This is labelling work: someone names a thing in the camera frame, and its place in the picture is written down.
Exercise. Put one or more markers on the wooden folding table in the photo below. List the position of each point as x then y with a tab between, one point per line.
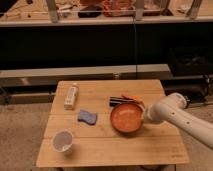
100	144

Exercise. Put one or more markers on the blue sponge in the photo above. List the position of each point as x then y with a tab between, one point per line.
87	117

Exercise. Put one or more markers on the orange ceramic bowl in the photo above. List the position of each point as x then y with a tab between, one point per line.
126	117

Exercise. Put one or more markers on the clear plastic cup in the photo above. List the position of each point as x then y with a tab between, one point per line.
62	142

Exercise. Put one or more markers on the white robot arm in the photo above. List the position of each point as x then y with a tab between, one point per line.
171	108

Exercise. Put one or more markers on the white bottle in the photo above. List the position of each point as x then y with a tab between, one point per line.
71	97

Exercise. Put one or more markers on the black striped block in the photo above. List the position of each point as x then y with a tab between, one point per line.
113	101

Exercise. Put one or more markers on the red cloth on shelf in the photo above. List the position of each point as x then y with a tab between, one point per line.
117	8

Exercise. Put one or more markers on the wooden bench beam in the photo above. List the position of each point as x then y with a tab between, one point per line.
51	76

